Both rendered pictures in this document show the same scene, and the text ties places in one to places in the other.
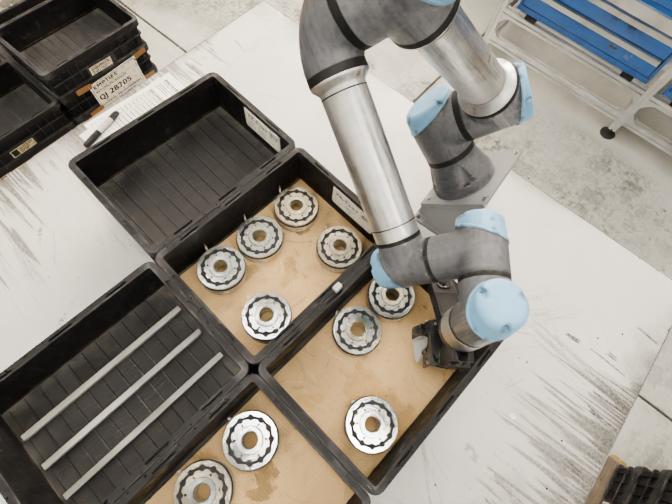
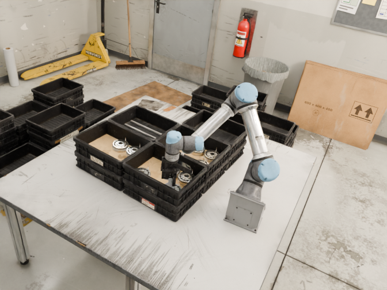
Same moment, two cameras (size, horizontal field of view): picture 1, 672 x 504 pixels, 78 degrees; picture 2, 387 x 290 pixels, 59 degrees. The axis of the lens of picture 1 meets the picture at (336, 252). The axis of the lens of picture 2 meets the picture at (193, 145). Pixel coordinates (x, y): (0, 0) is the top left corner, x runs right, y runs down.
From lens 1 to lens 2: 1.76 m
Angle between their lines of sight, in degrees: 57
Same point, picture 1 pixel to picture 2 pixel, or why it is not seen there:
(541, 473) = (127, 248)
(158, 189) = not seen: hidden behind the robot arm
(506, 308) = (173, 133)
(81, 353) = (152, 125)
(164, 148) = (222, 130)
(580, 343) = (189, 269)
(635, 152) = not seen: outside the picture
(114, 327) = (161, 129)
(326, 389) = (151, 167)
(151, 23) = (321, 167)
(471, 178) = (242, 189)
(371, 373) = (158, 176)
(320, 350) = not seen: hidden behind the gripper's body
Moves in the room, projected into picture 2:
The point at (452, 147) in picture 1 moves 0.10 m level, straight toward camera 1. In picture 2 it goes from (247, 175) to (230, 170)
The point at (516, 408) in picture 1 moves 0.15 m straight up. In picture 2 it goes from (153, 240) to (154, 220)
